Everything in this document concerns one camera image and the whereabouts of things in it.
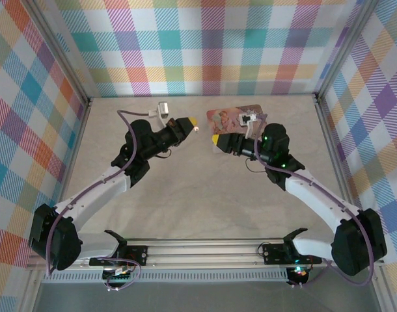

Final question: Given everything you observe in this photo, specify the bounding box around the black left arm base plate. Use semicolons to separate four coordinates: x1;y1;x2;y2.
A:
89;245;149;266

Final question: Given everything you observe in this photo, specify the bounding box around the thin black right gripper wire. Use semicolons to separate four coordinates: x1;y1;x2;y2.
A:
245;158;267;174

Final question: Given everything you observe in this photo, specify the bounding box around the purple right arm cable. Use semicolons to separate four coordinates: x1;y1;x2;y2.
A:
255;136;376;289

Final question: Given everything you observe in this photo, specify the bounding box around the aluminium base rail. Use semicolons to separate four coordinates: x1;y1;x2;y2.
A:
25;239;387;271

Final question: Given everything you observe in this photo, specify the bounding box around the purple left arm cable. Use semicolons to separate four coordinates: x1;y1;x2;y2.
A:
46;109;157;292

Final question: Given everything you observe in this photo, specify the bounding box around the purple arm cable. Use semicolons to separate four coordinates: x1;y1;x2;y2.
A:
46;109;157;292
255;136;376;289

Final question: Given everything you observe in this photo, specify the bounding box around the aluminium frame post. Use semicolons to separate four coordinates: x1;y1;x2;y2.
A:
314;0;377;101
29;0;92;108

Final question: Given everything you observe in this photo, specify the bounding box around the aluminium side rail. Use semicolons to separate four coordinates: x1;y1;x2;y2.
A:
53;97;94;243
315;94;364;240

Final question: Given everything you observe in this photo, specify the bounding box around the pink illustrated picture book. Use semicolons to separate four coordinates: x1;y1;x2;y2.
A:
206;104;268;136

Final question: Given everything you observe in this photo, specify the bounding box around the grey slotted cable duct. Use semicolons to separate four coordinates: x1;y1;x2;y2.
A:
42;271;289;282

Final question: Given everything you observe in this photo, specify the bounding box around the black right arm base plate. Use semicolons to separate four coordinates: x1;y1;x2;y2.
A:
262;243;322;265

